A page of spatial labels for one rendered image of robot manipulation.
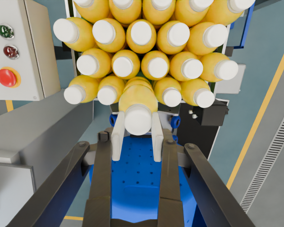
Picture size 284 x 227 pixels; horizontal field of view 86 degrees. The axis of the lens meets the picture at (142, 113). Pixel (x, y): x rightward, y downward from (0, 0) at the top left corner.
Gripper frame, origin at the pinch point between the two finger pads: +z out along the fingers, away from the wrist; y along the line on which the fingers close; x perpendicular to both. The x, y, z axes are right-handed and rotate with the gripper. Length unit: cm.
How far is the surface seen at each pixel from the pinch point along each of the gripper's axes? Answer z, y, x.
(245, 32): 30.8, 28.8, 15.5
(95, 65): 15.7, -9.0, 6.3
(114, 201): 4.6, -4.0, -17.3
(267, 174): 125, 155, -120
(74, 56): 28.0, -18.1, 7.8
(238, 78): 40, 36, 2
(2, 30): 14.8, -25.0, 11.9
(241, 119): 125, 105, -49
